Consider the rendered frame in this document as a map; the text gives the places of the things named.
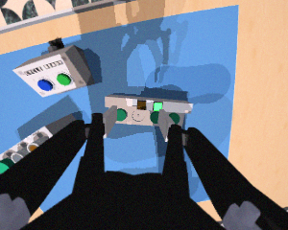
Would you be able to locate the white sloping button panel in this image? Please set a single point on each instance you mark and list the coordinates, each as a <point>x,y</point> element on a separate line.
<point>59,70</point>

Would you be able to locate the dark table edge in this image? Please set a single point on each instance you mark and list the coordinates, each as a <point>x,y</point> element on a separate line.
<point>59,14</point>

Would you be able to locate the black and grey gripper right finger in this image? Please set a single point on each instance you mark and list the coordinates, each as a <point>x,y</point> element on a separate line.
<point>238,203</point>

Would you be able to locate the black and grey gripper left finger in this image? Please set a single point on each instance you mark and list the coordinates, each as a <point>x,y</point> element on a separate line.
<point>26,184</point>

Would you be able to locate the blue flat mat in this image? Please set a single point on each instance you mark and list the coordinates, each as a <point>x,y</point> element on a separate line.
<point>187,57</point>

